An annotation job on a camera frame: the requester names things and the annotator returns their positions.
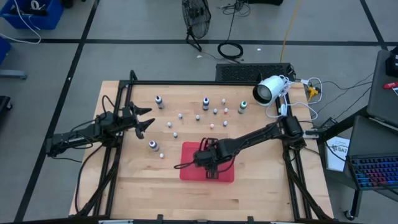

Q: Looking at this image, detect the blue plastic bin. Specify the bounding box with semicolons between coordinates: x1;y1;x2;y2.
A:
0;0;65;31
0;36;12;65

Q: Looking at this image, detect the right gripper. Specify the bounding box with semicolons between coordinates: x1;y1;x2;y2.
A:
192;136;229;180

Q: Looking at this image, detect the black power adapter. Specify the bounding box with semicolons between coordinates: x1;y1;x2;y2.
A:
320;117;340;130

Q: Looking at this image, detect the black device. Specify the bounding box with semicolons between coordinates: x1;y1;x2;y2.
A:
385;45;398;78

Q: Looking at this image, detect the black vented computer case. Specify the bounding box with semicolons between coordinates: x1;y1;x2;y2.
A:
215;63;296;83

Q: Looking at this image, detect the black hanging arm cable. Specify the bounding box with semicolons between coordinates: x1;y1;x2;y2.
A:
73;142;105;215

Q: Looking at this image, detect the red plastic tray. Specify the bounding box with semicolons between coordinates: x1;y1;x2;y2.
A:
179;141;235;184

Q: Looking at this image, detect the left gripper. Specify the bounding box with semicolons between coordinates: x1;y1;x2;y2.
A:
119;101;155;140

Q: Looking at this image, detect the black equipment piece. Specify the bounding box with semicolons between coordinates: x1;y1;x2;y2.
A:
0;95;13;121

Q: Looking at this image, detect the backlit rainbow keyboard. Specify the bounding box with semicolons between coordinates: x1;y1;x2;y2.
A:
347;153;398;191

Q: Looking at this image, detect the white camera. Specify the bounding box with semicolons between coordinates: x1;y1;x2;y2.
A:
252;75;289;107

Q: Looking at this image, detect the grey side table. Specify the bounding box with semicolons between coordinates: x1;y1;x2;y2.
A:
366;49;398;128

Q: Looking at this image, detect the yellow cable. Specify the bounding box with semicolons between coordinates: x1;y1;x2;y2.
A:
279;0;302;63

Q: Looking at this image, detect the grey metal foot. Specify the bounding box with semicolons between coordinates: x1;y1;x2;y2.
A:
0;69;28;80

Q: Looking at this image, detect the black aluminium frame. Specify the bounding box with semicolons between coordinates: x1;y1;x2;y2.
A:
68;70;335;224

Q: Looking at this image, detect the black coiled floor cable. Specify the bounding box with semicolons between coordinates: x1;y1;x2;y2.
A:
216;0;251;60

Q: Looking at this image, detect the black floor fan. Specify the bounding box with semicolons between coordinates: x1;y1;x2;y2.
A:
182;0;212;53

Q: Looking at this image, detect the white lamp cable with switch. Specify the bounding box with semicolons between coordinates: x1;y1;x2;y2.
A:
265;76;323;121

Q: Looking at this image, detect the white printed paper sheet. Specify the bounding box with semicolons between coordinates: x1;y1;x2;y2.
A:
325;136;351;173

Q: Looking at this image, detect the dark grey cart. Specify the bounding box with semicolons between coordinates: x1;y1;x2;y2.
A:
343;115;398;218

